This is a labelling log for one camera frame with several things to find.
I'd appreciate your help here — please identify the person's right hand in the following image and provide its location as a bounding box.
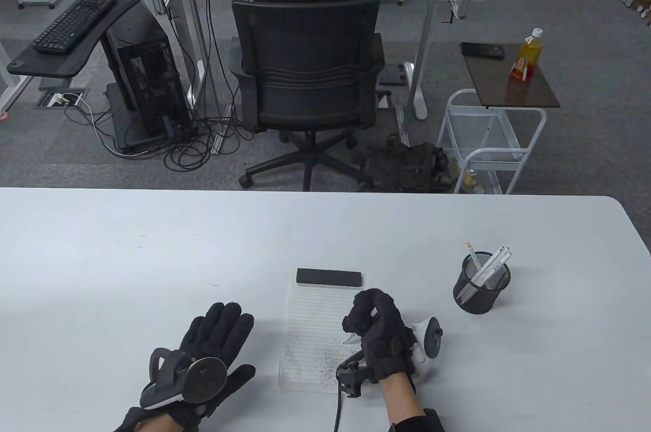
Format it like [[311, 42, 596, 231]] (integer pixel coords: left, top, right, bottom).
[[342, 288, 423, 384]]

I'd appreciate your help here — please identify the person's left hand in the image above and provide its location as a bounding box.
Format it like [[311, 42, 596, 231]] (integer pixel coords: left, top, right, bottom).
[[168, 301, 256, 421]]

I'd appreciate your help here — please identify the green-capped white mechanical pencil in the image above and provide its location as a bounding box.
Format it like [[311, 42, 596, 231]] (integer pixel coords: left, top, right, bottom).
[[344, 307, 378, 345]]

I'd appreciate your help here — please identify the person's left forearm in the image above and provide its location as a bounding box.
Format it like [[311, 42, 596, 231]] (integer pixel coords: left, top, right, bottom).
[[135, 412, 179, 432]]

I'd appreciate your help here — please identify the black white tracking controller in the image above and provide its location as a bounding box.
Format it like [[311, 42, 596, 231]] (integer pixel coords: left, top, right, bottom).
[[407, 316, 444, 382], [139, 347, 228, 411]]

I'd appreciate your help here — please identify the lined white paper sheet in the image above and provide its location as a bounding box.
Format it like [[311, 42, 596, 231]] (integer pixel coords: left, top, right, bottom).
[[278, 277, 373, 394]]

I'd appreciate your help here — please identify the black rectangular block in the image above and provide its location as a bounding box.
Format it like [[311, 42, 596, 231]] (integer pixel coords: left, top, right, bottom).
[[295, 268, 363, 290]]

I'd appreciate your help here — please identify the black mesh pen holder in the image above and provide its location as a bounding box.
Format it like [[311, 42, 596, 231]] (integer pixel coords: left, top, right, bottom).
[[453, 250, 511, 314]]

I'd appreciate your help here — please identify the dark olive backpack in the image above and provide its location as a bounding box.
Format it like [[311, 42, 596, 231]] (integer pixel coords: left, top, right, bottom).
[[356, 134, 453, 193]]

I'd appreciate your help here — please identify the black computer tower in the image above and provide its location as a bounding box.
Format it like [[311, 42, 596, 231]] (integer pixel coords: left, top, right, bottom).
[[105, 10, 194, 150]]

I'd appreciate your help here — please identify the black mesh office chair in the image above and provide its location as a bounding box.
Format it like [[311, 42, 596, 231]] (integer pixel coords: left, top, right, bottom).
[[227, 0, 386, 192]]

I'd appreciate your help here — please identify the brown side table top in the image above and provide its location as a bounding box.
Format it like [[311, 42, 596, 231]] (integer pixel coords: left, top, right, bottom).
[[460, 42, 561, 109]]

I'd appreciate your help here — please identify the grey floor socket box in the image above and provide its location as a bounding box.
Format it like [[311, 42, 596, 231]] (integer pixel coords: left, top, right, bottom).
[[35, 89, 91, 109]]

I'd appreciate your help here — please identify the black smartphone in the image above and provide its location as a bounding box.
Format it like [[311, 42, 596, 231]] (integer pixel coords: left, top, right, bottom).
[[460, 42, 506, 59]]

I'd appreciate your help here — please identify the black keyboard tray table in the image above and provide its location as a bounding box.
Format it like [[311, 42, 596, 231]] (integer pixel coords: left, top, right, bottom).
[[7, 0, 146, 79]]

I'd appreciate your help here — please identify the yellow drink bottle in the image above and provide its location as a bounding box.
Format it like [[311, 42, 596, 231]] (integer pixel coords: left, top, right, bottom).
[[510, 27, 545, 82]]

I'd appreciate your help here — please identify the black keyboard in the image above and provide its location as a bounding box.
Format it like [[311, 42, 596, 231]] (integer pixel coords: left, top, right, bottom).
[[32, 0, 117, 55]]

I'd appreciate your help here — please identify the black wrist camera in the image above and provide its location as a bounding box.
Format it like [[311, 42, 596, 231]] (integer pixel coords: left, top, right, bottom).
[[336, 356, 379, 398]]

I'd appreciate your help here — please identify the black arm strap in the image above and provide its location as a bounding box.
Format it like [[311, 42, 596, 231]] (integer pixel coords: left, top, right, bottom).
[[113, 406, 153, 432], [389, 409, 447, 432]]

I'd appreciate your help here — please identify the black cable tangle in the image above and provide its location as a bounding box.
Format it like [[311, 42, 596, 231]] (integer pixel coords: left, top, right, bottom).
[[64, 91, 255, 172]]

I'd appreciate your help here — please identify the white wire cart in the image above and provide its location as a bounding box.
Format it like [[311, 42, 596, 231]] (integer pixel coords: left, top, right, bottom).
[[436, 89, 548, 195]]

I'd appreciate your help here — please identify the white desk frame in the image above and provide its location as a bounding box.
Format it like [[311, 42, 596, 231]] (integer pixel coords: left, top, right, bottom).
[[0, 38, 32, 116]]

